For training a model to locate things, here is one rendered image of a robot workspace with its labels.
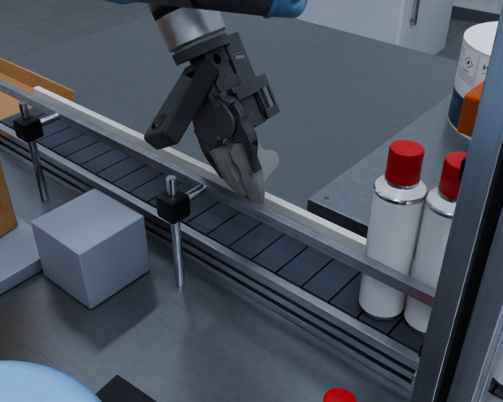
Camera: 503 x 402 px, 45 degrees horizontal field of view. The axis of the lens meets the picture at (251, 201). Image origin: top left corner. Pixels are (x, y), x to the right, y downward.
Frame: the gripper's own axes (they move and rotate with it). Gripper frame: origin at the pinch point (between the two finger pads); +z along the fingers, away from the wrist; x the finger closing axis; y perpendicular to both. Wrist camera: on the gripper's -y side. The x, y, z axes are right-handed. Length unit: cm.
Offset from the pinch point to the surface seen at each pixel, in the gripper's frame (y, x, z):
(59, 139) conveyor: -0.8, 37.9, -15.7
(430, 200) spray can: -0.9, -25.2, 2.1
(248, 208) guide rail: -4.1, -3.9, -0.6
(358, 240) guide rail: 4.0, -10.5, 8.3
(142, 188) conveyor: -1.8, 19.3, -4.9
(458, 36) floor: 329, 137, 28
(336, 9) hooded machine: 214, 135, -17
